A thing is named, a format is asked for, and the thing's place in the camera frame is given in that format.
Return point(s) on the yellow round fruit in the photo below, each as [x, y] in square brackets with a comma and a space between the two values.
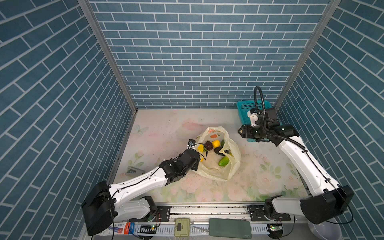
[216, 144]

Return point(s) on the aluminium corner post left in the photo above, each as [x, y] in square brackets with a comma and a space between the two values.
[92, 20]

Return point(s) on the yellow lemon fruit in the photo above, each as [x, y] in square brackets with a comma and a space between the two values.
[201, 148]

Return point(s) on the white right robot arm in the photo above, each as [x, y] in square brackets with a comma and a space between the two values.
[327, 199]

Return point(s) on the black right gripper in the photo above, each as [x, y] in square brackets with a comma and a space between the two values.
[246, 131]

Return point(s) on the dark brown fruit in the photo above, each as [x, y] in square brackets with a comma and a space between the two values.
[208, 146]

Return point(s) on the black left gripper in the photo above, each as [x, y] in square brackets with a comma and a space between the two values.
[195, 166]

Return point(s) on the yellow translucent plastic bag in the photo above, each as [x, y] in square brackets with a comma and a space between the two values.
[220, 156]

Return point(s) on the teal plastic basket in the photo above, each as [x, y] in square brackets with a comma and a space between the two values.
[268, 119]

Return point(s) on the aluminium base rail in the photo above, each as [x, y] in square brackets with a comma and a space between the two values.
[199, 215]

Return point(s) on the green fruit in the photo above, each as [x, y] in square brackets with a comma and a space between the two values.
[224, 162]

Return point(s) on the aluminium corner post right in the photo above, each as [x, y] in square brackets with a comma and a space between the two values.
[317, 32]

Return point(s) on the green rectangular pad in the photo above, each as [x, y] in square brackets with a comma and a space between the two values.
[228, 228]

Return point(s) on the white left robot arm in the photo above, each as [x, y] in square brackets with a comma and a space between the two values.
[106, 204]

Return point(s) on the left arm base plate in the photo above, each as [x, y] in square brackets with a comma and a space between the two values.
[161, 215]

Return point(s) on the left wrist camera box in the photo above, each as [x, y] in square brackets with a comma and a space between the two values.
[191, 143]

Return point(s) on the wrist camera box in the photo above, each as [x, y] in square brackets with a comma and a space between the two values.
[253, 115]
[191, 143]

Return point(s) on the black fruit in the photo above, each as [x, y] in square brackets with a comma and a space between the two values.
[218, 151]

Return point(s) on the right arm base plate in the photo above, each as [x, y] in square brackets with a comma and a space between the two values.
[258, 214]

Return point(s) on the grey round bowl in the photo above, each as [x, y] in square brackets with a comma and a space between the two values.
[326, 231]

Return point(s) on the small green meter box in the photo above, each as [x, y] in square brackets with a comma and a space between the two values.
[182, 227]

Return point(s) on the aluminium corner post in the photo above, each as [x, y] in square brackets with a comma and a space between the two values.
[317, 32]
[92, 20]

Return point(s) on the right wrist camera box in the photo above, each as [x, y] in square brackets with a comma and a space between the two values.
[253, 115]

